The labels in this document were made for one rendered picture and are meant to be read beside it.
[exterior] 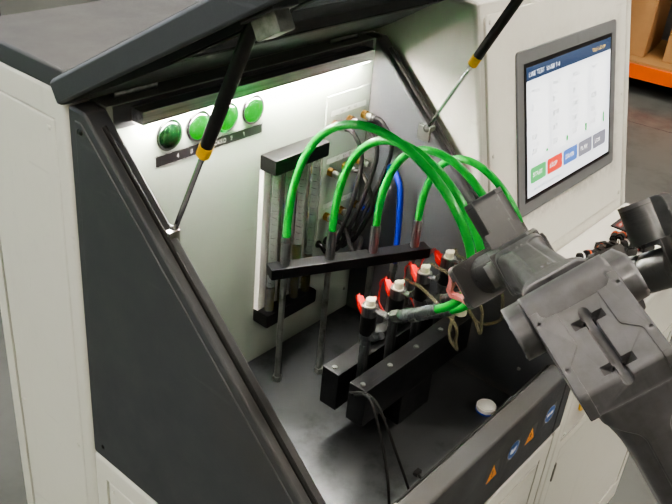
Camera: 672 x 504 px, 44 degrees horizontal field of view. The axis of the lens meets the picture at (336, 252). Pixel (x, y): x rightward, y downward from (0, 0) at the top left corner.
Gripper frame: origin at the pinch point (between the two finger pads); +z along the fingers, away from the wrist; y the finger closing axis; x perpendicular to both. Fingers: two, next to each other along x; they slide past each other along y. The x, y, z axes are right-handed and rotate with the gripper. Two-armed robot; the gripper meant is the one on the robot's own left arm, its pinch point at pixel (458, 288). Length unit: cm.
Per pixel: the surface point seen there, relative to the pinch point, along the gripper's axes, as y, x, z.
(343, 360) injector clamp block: 11.0, 2.0, 28.4
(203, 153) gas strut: 31.4, -30.9, -14.3
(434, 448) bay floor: 2.5, 24.4, 30.9
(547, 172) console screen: -53, -11, 31
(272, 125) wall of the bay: 4.8, -40.3, 19.6
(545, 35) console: -57, -35, 16
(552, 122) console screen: -57, -20, 26
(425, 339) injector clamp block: -6.0, 6.3, 29.3
